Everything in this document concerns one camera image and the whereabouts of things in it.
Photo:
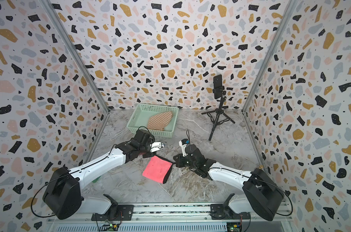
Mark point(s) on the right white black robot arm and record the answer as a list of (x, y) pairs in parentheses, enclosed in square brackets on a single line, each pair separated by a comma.
[(262, 195)]

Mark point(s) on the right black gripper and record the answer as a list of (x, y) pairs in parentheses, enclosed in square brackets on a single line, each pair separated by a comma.
[(179, 162)]

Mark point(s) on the black tripod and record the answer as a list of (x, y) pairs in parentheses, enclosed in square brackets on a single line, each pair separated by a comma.
[(218, 117)]

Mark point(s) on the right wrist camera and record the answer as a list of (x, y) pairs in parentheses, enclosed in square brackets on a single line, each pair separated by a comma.
[(183, 144)]

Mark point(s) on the black smartphone on tripod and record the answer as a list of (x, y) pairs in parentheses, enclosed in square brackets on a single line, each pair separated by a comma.
[(218, 87)]

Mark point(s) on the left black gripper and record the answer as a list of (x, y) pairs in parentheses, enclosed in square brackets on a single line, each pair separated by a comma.
[(149, 155)]

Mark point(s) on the aluminium front rail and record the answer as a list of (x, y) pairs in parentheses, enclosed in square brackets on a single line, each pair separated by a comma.
[(174, 217)]

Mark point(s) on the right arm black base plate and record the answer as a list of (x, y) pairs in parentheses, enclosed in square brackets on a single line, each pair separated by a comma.
[(223, 211)]

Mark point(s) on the mint green plastic basket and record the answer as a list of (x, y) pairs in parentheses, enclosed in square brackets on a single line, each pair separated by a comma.
[(142, 114)]

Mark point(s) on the pink grey dishcloth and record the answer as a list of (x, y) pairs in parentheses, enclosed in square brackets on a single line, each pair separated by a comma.
[(158, 169)]

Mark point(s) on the brown striped dishcloth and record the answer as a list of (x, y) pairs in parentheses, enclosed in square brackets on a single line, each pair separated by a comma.
[(159, 121)]

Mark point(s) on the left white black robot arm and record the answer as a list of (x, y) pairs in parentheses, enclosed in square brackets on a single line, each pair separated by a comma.
[(63, 194)]

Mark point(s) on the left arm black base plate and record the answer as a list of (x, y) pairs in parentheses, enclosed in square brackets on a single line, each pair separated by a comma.
[(115, 211)]

